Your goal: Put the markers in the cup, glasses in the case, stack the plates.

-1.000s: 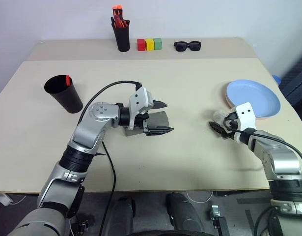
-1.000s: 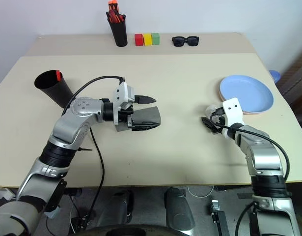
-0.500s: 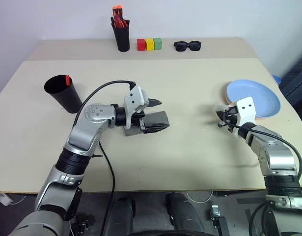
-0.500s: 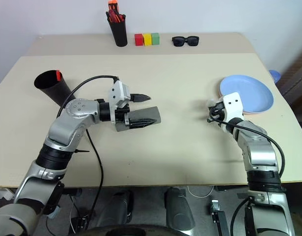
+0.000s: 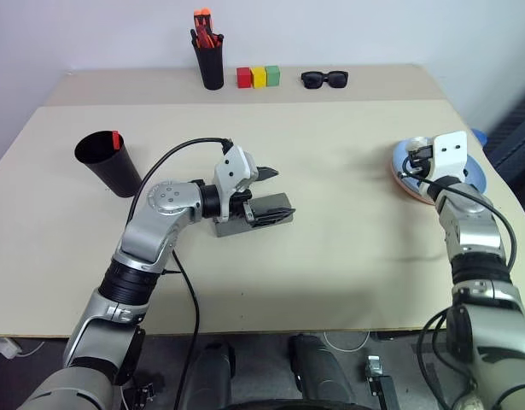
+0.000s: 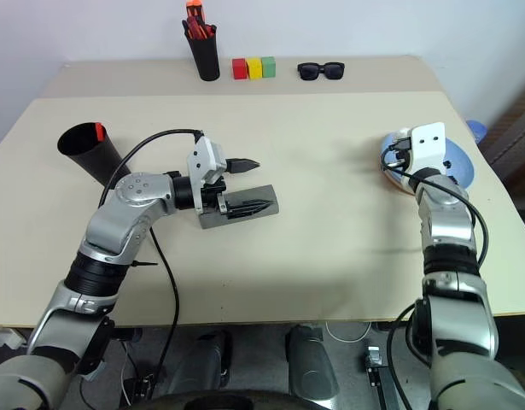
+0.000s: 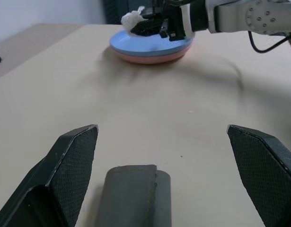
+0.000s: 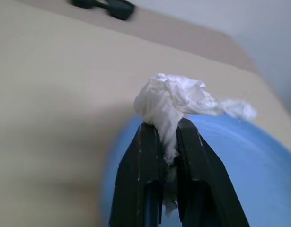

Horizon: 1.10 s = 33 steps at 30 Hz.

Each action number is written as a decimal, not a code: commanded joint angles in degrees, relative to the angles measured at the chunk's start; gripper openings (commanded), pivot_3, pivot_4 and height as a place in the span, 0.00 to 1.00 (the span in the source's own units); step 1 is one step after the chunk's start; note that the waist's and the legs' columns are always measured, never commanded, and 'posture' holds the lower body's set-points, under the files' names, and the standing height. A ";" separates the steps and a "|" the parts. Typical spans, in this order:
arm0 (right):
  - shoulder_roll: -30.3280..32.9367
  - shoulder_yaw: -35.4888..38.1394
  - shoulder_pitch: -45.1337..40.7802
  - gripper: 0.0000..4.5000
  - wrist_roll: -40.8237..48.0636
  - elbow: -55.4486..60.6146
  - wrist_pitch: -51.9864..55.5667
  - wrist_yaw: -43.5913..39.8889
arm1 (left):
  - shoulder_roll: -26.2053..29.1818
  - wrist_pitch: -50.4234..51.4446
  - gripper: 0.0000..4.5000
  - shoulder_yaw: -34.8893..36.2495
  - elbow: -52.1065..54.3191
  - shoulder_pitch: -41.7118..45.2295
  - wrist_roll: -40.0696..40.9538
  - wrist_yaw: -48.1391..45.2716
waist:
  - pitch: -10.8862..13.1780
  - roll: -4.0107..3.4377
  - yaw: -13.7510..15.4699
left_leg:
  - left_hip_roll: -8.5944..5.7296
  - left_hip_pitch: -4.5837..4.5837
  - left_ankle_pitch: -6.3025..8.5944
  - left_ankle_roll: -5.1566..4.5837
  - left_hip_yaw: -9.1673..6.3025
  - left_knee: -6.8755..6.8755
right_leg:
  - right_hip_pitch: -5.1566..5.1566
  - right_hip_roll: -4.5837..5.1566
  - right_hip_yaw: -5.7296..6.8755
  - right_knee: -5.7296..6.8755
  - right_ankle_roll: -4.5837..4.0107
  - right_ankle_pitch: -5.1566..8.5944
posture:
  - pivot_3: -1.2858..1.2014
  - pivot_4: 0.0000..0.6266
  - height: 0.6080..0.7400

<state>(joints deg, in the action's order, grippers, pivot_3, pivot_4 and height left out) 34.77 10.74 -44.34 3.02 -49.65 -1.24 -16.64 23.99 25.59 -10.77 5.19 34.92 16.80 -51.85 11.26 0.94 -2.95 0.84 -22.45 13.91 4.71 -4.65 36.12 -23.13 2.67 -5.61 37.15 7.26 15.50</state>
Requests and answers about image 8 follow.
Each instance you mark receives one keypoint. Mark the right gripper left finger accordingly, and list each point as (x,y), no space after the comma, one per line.
(133,179)

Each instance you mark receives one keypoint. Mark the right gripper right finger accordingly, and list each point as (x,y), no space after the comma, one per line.
(206,179)

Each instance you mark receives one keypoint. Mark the white tissue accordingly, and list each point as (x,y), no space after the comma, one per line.
(173,99)

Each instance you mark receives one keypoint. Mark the blue plate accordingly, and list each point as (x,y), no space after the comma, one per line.
(254,170)

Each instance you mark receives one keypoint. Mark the black sunglasses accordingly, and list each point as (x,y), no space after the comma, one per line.
(117,8)

